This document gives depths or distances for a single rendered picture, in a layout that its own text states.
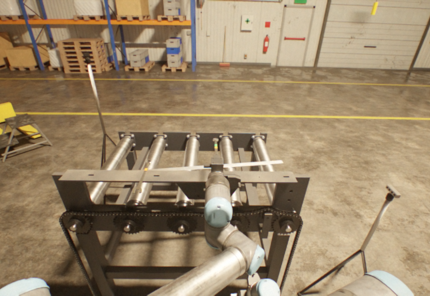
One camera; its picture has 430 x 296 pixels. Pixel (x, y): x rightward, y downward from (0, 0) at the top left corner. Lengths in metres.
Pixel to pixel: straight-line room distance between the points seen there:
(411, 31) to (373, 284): 12.24
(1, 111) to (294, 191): 5.41
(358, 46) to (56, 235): 11.19
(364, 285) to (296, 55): 10.20
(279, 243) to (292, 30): 9.40
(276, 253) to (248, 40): 9.12
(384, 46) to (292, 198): 11.06
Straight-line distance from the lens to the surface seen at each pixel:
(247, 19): 9.92
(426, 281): 2.83
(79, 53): 9.35
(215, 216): 0.78
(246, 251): 0.80
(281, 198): 1.36
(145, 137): 2.24
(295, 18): 10.43
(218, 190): 0.81
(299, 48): 10.61
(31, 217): 3.18
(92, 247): 1.74
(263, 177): 1.23
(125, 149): 2.07
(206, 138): 2.16
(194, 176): 1.20
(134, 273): 1.90
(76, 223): 1.52
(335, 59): 11.25
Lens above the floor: 1.89
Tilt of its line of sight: 30 degrees down
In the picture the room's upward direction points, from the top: 1 degrees clockwise
